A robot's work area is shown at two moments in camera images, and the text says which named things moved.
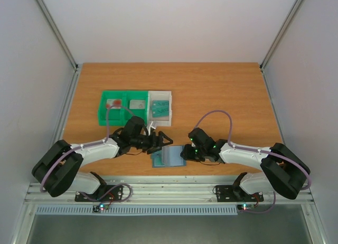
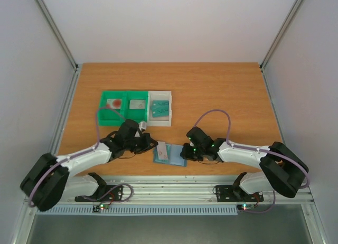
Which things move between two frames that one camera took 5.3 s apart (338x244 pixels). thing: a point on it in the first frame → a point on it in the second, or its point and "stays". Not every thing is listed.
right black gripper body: [187, 153] stays
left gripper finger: [165, 140] → [150, 143]
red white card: [114, 103] stays
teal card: [160, 111] stays
